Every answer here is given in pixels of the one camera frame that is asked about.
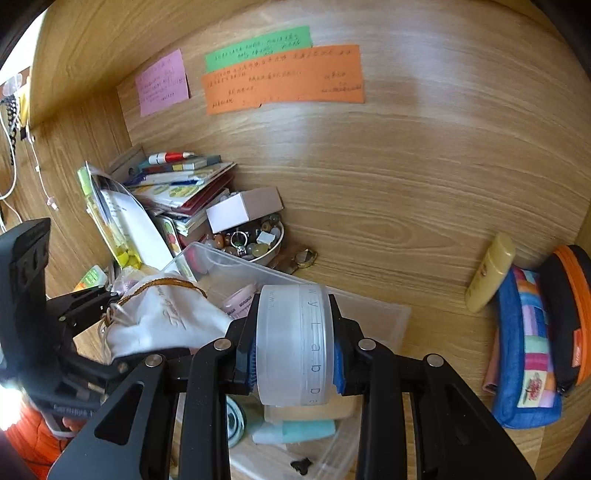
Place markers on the person's left forearm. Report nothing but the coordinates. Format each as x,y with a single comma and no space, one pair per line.
27,438

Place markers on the small white cardboard box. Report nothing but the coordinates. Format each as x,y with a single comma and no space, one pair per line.
226,214

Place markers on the stack of books and notebooks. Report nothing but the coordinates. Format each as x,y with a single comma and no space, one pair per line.
203,189

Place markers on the white yellow grey pen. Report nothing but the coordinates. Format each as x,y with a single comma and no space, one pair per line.
203,161

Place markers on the wooden desktop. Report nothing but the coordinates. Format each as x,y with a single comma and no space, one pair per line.
415,277

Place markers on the green white tube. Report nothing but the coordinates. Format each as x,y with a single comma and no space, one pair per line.
92,277

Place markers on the orange paper note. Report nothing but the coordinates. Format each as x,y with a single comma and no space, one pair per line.
277,87

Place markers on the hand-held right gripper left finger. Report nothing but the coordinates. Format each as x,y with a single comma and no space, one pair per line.
249,369

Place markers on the frosted white jar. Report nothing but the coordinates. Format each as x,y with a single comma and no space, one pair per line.
295,346

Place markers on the yellow sunscreen bottle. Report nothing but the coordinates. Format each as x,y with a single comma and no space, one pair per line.
487,277

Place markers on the red white pen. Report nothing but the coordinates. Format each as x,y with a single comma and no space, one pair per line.
173,157

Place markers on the blue patchwork pouch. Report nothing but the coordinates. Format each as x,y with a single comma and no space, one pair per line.
512,369

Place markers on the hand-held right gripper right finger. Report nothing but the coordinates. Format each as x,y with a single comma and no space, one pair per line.
338,369

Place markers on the pile of stone beads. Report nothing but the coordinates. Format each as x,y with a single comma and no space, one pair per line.
251,249

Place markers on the black case orange zipper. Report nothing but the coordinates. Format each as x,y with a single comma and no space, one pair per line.
558,300

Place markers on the fruit sticker sheet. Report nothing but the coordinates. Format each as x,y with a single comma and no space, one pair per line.
171,240

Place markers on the green paper note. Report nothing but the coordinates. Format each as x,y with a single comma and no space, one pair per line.
258,48

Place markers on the grey box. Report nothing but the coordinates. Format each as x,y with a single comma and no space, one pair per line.
127,159

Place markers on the yellow liquid bottle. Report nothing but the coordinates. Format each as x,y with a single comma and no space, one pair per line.
124,254

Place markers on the clear plastic storage bin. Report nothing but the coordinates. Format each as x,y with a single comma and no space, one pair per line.
369,314

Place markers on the white paper sheet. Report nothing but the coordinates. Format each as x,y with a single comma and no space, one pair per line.
138,230

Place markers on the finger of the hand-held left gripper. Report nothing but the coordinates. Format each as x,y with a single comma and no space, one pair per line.
83,304
111,374

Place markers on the white bowl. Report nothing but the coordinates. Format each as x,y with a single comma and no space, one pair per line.
272,251

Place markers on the pink paper note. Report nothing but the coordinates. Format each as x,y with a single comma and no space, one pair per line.
161,83

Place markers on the small black clip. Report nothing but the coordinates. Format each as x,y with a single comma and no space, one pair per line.
302,464

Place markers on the black white dotted item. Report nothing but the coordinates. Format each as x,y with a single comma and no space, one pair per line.
11,108

